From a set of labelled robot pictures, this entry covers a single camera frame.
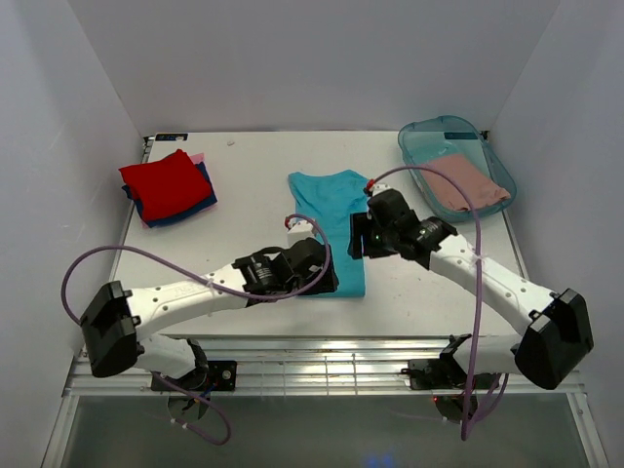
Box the blue label sticker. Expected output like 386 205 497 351
154 133 188 141

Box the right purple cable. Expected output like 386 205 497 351
372 165 508 442

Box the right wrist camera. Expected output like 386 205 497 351
364 179 390 197

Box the pink t shirt in bin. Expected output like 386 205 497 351
419 153 511 212

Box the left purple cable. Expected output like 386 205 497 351
60 213 335 446

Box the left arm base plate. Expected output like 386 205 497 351
166 361 238 392

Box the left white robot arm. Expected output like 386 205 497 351
79 237 339 379

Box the purple cable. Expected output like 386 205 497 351
60 213 335 446
372 165 508 442

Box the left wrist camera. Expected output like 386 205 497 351
286 217 317 248

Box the aluminium rail frame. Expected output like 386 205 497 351
62 333 586 397

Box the blue folded t shirt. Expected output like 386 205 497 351
122 160 217 228

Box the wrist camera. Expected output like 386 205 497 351
286 217 317 248
364 179 390 197

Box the pink folded t shirt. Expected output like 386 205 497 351
190 153 204 164

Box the red folded t shirt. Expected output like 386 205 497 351
119 149 215 226

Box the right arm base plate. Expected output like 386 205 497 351
400 358 503 391

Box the teal t shirt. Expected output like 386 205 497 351
288 170 368 298

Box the teal plastic bin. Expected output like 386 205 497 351
398 115 517 223

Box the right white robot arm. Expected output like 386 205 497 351
348 184 594 390

